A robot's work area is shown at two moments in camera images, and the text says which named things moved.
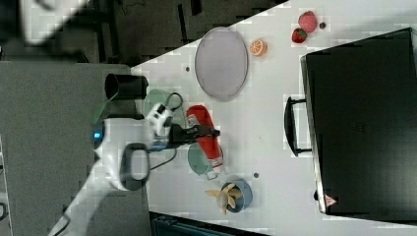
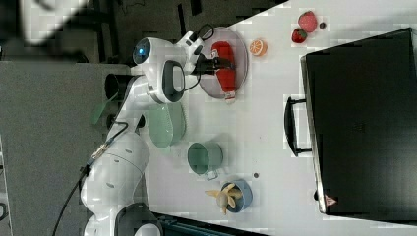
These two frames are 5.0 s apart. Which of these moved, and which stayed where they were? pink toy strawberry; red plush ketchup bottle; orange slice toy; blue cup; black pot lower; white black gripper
Moved: white black gripper; red plush ketchup bottle
Stayed: orange slice toy; pink toy strawberry; black pot lower; blue cup
